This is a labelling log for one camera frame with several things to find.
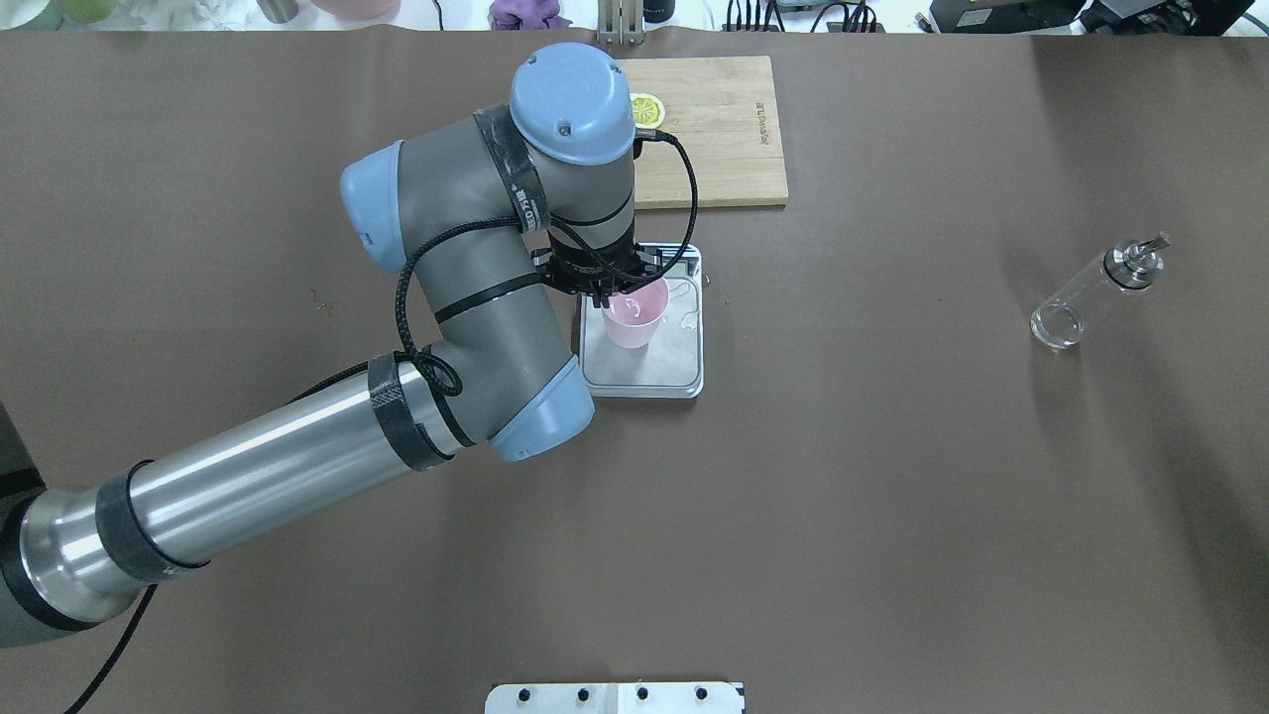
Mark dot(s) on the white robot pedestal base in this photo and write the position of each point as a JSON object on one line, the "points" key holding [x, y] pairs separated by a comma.
{"points": [[618, 697]]}

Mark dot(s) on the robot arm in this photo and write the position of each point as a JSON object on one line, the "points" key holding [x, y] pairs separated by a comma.
{"points": [[479, 220]]}

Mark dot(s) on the wooden cutting board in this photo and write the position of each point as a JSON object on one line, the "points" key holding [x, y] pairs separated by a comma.
{"points": [[725, 113]]}

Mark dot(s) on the lemon slice by knife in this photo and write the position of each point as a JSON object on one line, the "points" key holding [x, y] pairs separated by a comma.
{"points": [[648, 111]]}

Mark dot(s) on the green cup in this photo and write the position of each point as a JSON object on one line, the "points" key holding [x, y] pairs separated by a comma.
{"points": [[86, 12]]}

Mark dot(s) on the pink plastic cup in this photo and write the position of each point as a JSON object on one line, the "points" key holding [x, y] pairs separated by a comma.
{"points": [[632, 319]]}

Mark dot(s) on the aluminium frame post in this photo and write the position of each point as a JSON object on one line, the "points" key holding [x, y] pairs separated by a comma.
{"points": [[620, 23]]}

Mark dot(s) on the black power strip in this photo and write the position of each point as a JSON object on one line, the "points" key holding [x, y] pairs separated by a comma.
{"points": [[825, 17]]}

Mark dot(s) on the glass sauce dispenser bottle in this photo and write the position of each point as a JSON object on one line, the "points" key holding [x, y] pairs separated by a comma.
{"points": [[1126, 269]]}

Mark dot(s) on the purple cloth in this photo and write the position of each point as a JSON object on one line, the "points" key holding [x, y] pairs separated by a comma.
{"points": [[522, 15]]}

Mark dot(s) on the silver kitchen scale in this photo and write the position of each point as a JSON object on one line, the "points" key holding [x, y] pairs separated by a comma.
{"points": [[671, 365]]}

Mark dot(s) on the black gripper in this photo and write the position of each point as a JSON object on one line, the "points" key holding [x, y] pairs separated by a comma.
{"points": [[592, 270]]}

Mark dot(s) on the black water bottle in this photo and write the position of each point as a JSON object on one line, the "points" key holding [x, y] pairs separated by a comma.
{"points": [[657, 11]]}

